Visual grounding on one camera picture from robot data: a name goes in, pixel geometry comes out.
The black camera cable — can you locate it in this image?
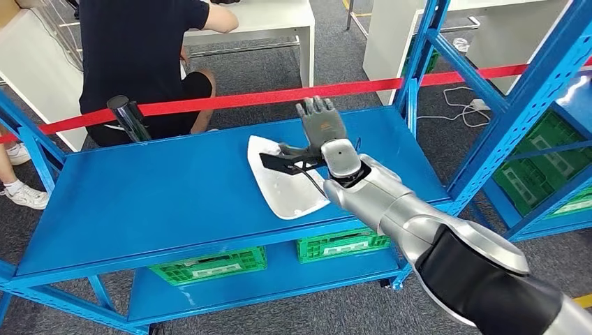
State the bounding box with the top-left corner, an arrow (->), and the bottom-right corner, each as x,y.
288,164 -> 330,200

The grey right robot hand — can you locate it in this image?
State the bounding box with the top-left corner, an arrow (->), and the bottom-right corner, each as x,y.
279,96 -> 348,161

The blue metal shelf rack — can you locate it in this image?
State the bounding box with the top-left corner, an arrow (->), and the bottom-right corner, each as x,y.
0,0 -> 592,335
480,69 -> 592,244

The white desk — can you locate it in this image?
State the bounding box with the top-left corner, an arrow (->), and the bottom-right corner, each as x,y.
362,0 -> 577,106
182,0 -> 316,89
0,8 -> 89,154

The white power cable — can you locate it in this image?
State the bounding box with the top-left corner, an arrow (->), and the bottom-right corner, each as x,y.
416,85 -> 491,128

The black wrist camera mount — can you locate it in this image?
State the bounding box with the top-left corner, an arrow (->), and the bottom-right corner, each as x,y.
258,151 -> 325,177

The white curved plastic part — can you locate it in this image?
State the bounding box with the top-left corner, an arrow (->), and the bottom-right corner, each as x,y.
246,135 -> 332,221

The red barrier tape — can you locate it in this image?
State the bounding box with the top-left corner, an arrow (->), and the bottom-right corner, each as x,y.
0,57 -> 592,145

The black stanchion post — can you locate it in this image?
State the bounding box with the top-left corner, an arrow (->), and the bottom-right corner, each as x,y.
106,94 -> 153,143

